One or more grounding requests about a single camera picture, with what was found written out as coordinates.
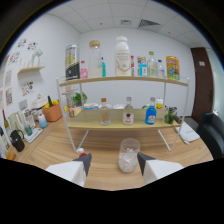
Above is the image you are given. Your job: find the clear bottle orange cap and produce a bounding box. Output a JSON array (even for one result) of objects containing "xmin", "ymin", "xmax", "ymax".
[{"xmin": 99, "ymin": 97, "xmax": 112, "ymax": 126}]

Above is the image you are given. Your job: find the clear bottle green cap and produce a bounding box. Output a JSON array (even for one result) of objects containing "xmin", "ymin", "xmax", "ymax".
[{"xmin": 147, "ymin": 50, "xmax": 158, "ymax": 79}]

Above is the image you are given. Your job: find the white cup red lid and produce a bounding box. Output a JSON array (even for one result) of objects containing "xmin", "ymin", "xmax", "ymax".
[{"xmin": 155, "ymin": 97, "xmax": 165, "ymax": 110}]

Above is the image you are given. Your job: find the clear glass with ice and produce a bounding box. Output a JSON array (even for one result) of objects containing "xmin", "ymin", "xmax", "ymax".
[{"xmin": 118, "ymin": 137, "xmax": 142, "ymax": 174}]

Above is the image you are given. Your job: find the white notebook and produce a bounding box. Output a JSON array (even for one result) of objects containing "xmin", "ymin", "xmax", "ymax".
[{"xmin": 175, "ymin": 121, "xmax": 201, "ymax": 144}]

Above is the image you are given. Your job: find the white tray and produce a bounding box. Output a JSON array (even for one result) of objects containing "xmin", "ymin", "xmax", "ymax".
[{"xmin": 23, "ymin": 127, "xmax": 44, "ymax": 144}]

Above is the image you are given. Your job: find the blue liquid bottle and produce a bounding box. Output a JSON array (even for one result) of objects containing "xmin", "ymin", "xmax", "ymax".
[{"xmin": 144, "ymin": 96, "xmax": 158, "ymax": 126}]

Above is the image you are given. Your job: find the dark brown grinder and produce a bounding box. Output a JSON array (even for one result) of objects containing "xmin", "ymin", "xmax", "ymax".
[{"xmin": 173, "ymin": 114, "xmax": 184, "ymax": 125}]

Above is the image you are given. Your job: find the glass of limes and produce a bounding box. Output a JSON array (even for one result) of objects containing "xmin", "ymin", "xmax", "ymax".
[{"xmin": 163, "ymin": 106, "xmax": 178, "ymax": 125}]

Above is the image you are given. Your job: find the white blue small bottle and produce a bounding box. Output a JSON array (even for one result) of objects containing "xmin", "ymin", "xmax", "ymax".
[{"xmin": 37, "ymin": 113, "xmax": 49, "ymax": 129}]

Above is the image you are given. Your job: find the orange storage box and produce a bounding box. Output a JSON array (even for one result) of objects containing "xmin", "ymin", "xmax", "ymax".
[{"xmin": 41, "ymin": 103, "xmax": 63, "ymax": 123}]

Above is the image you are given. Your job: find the clear bottle red label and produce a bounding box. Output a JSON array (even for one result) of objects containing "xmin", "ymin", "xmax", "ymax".
[{"xmin": 122, "ymin": 96, "xmax": 135, "ymax": 126}]

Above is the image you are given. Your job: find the black office chair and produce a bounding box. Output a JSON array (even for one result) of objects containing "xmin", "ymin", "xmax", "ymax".
[{"xmin": 196, "ymin": 111, "xmax": 224, "ymax": 160}]

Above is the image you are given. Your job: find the white wooden two-tier shelf rack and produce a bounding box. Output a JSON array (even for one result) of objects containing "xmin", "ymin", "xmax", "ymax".
[{"xmin": 55, "ymin": 75, "xmax": 190, "ymax": 154}]

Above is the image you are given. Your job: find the white bowl blue rim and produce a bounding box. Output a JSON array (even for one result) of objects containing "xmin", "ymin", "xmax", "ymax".
[{"xmin": 83, "ymin": 102, "xmax": 99, "ymax": 110}]

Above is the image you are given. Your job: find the green potted plant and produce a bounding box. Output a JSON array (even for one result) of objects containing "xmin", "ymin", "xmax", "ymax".
[{"xmin": 72, "ymin": 92, "xmax": 88, "ymax": 108}]

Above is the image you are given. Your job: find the brown door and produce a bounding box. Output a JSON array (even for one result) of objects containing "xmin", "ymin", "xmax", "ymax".
[{"xmin": 190, "ymin": 46, "xmax": 214, "ymax": 124}]

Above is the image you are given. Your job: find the clear bottle blue cap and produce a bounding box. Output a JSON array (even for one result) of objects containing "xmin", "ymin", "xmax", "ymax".
[{"xmin": 156, "ymin": 59, "xmax": 166, "ymax": 79}]

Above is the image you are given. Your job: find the small pink bottle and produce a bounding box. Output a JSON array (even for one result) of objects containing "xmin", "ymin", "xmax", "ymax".
[{"xmin": 79, "ymin": 60, "xmax": 89, "ymax": 80}]

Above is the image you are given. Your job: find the small blue label bottle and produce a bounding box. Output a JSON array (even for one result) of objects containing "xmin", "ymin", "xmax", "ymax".
[{"xmin": 137, "ymin": 56, "xmax": 148, "ymax": 78}]

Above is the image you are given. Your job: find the small red white bottle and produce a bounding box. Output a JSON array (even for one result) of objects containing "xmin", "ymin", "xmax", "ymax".
[{"xmin": 130, "ymin": 55, "xmax": 136, "ymax": 77}]

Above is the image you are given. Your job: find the tall black yellow can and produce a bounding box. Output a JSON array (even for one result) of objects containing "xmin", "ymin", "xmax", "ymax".
[{"xmin": 64, "ymin": 44, "xmax": 81, "ymax": 82}]

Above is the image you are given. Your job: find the small teal bottle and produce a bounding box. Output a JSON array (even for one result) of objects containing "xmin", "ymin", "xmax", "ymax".
[{"xmin": 100, "ymin": 56, "xmax": 107, "ymax": 78}]

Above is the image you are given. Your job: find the glass jar cork lid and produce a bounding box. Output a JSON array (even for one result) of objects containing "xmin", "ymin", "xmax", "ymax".
[{"xmin": 87, "ymin": 39, "xmax": 103, "ymax": 79}]

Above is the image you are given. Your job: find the large white bottle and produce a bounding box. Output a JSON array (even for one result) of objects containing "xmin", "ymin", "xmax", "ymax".
[{"xmin": 114, "ymin": 35, "xmax": 132, "ymax": 77}]

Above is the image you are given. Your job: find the wooden wall shelf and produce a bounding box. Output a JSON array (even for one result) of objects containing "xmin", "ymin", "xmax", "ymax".
[{"xmin": 17, "ymin": 65, "xmax": 46, "ymax": 75}]

